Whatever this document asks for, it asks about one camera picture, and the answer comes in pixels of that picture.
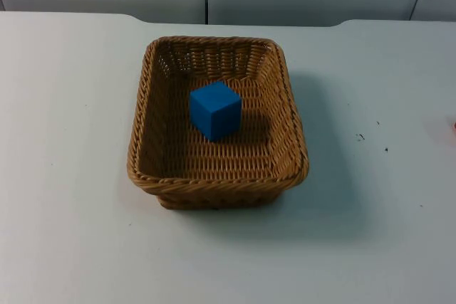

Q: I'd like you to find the blue cube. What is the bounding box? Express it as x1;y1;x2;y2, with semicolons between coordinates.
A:
189;80;242;143

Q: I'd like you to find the pale brown wicker basket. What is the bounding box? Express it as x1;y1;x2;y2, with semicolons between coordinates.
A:
126;35;310;211

